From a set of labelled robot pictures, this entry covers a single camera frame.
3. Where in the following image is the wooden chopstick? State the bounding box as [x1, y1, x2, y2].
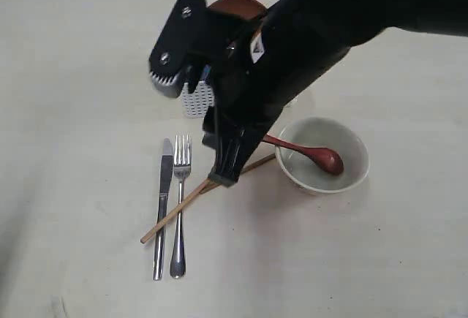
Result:
[140, 179, 210, 244]
[200, 154, 275, 194]

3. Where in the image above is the brown round wooden plate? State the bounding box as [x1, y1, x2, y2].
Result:
[208, 0, 267, 20]

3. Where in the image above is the clear glass bowl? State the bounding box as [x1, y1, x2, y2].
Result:
[276, 117, 369, 194]

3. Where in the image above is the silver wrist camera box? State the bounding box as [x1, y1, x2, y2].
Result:
[148, 0, 207, 99]

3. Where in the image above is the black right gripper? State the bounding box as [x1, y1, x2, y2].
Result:
[203, 14, 303, 187]

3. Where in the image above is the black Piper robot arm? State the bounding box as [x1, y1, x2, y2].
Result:
[203, 0, 467, 186]

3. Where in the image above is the silver fork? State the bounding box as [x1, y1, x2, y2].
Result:
[169, 134, 193, 279]

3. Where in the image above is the silver table knife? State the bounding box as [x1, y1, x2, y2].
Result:
[153, 138, 173, 281]

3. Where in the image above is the reddish brown wooden spoon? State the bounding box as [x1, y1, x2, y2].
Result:
[263, 135, 344, 175]

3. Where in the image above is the white perforated plastic basket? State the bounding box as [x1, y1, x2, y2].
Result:
[181, 81, 214, 118]

